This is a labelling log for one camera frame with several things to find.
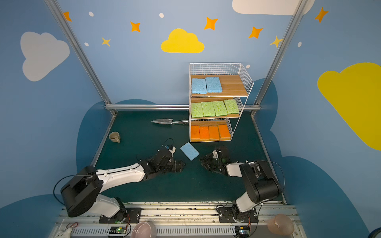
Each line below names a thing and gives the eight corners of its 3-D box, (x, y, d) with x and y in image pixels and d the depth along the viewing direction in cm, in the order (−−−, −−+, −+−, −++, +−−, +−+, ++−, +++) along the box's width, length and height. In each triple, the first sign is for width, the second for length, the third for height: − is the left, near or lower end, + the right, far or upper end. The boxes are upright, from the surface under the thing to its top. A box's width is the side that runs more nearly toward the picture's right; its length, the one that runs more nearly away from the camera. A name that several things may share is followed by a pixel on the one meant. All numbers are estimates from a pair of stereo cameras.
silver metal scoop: (152, 124, 117) (151, 122, 115) (153, 120, 119) (152, 118, 118) (188, 124, 117) (188, 122, 115) (188, 120, 120) (188, 118, 118)
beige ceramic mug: (110, 143, 105) (107, 138, 100) (113, 136, 109) (110, 131, 104) (120, 143, 105) (117, 139, 100) (123, 136, 109) (120, 131, 104)
